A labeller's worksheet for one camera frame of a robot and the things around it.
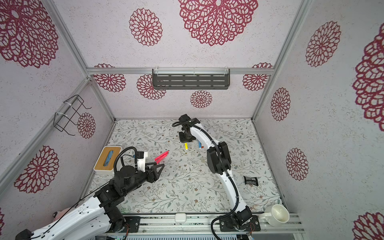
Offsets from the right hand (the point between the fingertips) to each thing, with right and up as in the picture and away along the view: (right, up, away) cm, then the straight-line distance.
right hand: (184, 137), depth 101 cm
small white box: (-1, -40, -26) cm, 47 cm away
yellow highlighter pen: (+1, -6, -2) cm, 6 cm away
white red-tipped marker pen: (+12, -7, +2) cm, 14 cm away
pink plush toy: (-59, -36, -30) cm, 76 cm away
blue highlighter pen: (+11, -5, +4) cm, 12 cm away
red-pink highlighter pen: (-16, -13, -3) cm, 21 cm away
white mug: (+48, -38, -25) cm, 67 cm away
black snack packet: (+39, -24, -15) cm, 49 cm away
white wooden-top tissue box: (-48, -13, -8) cm, 50 cm away
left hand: (-11, -14, -27) cm, 32 cm away
